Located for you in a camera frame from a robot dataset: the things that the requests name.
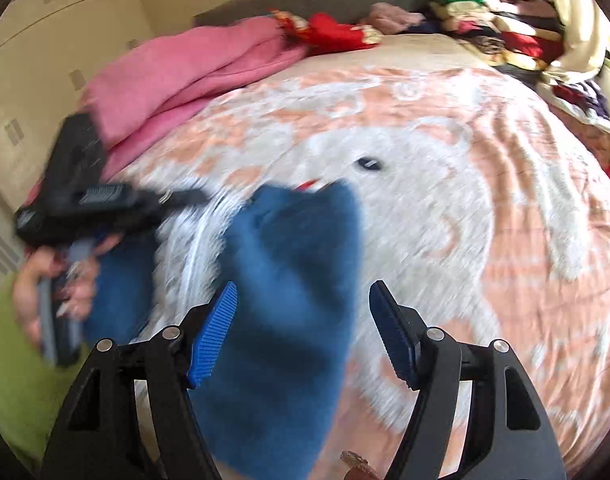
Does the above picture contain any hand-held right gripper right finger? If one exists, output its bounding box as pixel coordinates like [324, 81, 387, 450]
[367, 281, 568, 480]

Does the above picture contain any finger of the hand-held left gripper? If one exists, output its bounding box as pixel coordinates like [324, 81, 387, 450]
[157, 189, 209, 208]

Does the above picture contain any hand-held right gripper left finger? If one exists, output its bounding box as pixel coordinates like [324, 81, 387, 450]
[40, 281, 238, 480]

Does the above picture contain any blue denim pants lace trim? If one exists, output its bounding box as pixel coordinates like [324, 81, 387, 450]
[82, 180, 363, 480]

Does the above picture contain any person's left hand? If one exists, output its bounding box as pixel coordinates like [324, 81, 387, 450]
[12, 235, 123, 348]

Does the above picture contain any pink quilt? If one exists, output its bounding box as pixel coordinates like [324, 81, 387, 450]
[27, 15, 311, 211]

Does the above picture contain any cream wardrobe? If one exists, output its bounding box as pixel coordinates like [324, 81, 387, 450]
[0, 0, 156, 211]

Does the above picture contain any peach floral bed cover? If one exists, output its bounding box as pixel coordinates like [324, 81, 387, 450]
[100, 32, 610, 480]

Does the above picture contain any red patterned cloth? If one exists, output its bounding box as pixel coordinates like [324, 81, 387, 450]
[270, 9, 383, 51]

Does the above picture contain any dusty pink plush cloth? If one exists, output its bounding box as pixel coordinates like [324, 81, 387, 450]
[367, 2, 426, 36]

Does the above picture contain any pile of purple clothes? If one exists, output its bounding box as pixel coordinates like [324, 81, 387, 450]
[550, 77, 610, 133]

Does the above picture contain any stack of folded clothes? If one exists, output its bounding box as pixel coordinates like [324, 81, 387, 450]
[425, 0, 566, 86]

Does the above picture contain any cream curtain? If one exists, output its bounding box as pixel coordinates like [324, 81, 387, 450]
[540, 0, 610, 76]

